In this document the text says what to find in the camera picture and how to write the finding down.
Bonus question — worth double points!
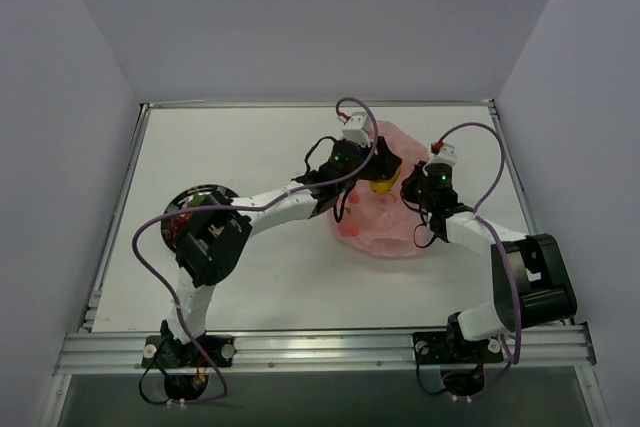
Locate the orange fake fruit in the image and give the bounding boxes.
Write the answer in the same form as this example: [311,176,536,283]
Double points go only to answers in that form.
[369,168,401,195]

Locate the pink plastic bag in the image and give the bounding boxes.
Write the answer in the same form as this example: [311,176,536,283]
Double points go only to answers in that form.
[329,121,432,259]

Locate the dark red fake grapes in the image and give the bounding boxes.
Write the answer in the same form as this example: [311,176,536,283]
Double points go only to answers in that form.
[164,214,190,245]

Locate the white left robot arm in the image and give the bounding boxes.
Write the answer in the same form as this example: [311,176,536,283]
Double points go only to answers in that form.
[162,136,402,366]

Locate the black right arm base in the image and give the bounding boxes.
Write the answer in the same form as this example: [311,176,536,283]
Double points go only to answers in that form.
[412,313,504,402]

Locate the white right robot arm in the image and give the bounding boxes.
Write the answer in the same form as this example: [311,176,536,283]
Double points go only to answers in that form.
[401,161,577,360]

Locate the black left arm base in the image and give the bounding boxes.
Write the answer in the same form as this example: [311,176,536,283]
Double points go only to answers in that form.
[138,321,236,407]

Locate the black rimmed round plate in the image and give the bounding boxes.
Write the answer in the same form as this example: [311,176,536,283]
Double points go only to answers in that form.
[162,184,241,253]

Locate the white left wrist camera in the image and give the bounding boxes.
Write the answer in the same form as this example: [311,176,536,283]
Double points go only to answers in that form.
[341,112,374,148]

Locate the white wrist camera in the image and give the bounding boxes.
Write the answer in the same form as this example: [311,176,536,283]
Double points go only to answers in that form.
[341,112,374,148]
[429,141,458,167]

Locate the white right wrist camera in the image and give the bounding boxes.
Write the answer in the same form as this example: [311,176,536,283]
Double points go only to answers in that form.
[429,141,458,167]

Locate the aluminium front rail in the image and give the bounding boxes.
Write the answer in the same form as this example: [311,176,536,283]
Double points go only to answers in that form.
[54,324,596,376]

